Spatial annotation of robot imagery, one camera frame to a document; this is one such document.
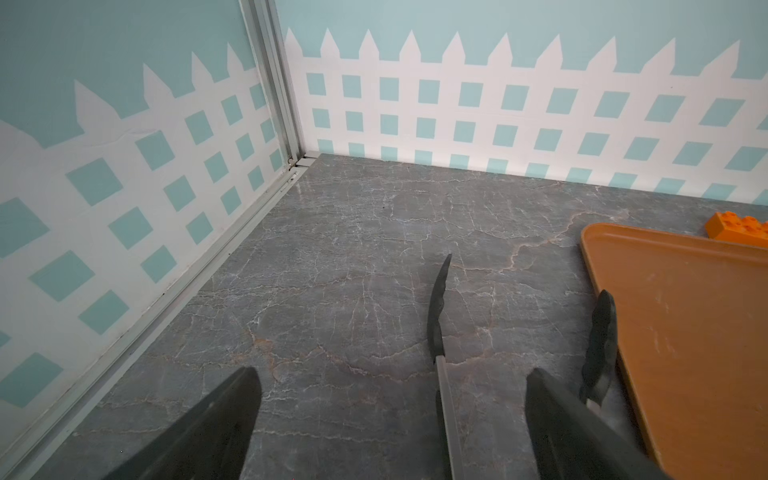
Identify orange toy brick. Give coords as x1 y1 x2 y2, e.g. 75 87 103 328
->
705 211 768 248

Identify steel tongs with black tips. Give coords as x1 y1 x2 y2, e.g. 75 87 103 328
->
426 255 618 479

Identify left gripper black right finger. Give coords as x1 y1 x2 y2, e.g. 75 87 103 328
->
525 368 668 479

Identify brown plastic tray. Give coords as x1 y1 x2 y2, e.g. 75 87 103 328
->
580 223 767 479

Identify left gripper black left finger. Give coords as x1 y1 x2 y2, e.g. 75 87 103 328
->
106 367 262 479

